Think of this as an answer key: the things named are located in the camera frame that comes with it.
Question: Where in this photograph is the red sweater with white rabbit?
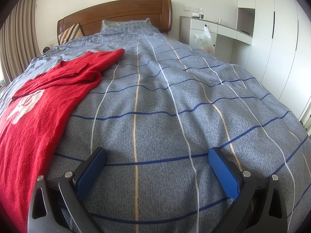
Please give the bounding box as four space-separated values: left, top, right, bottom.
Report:
1 48 124 232

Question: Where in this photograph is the grey plaid duvet cover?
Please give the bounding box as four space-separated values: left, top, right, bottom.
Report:
1 32 310 232

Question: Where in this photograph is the white wardrobe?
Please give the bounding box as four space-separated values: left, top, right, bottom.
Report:
237 0 310 120

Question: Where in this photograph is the beige curtain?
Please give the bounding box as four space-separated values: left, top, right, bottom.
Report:
1 0 40 84

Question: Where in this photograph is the white plastic bag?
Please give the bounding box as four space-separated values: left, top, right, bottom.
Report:
193 25 215 55

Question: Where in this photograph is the striped brown cushion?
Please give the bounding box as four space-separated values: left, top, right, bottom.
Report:
58 23 84 45

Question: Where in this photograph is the white desk with drawers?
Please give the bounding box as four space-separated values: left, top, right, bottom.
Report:
179 16 252 67

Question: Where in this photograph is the plastic water bottle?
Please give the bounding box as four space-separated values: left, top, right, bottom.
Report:
199 9 204 19

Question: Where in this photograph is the grey plaid pillow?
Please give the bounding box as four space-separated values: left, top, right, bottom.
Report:
100 18 160 35

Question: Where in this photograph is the brown wooden headboard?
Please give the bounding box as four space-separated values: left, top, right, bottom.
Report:
57 0 173 36

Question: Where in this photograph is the white wall socket panel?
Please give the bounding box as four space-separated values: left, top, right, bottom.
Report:
184 6 200 13

